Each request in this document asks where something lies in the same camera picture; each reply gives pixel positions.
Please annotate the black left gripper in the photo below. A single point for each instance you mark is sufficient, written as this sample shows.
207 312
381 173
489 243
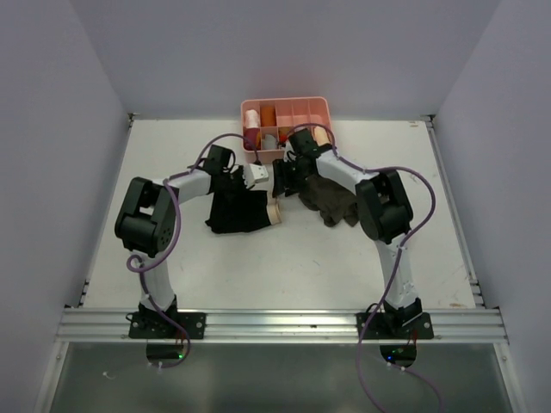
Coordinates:
239 173

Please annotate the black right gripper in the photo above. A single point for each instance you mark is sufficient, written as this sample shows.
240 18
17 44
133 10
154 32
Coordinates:
282 179

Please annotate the black underwear beige waistband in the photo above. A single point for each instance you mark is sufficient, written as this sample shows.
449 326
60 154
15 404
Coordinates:
242 212

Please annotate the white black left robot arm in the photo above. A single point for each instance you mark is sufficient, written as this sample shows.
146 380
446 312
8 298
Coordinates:
149 222

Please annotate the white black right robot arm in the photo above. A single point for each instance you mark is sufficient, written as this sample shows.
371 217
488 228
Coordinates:
384 211

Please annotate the grey rolled underwear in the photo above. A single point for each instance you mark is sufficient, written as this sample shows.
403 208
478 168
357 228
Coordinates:
269 142

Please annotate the mustard brown rolled underwear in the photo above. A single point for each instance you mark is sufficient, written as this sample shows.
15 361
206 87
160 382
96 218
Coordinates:
283 134

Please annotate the maroon rolled underwear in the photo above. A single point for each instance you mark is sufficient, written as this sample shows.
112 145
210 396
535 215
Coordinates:
252 137

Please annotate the peach rolled underwear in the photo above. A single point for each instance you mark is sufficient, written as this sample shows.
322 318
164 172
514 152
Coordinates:
321 136

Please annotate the orange rolled underwear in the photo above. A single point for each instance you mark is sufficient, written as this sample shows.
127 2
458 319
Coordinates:
268 115

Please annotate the white pink rolled underwear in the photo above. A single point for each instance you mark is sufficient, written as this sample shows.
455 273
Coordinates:
252 119

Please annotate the olive green underwear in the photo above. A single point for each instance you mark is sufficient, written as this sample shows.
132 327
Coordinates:
333 202

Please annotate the pink divided storage box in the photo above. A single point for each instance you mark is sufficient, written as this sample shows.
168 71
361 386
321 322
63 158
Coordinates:
290 112

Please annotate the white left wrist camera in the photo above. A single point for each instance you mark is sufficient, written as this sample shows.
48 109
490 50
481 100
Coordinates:
254 174

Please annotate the aluminium frame rail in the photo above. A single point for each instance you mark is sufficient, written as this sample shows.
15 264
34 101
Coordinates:
478 326

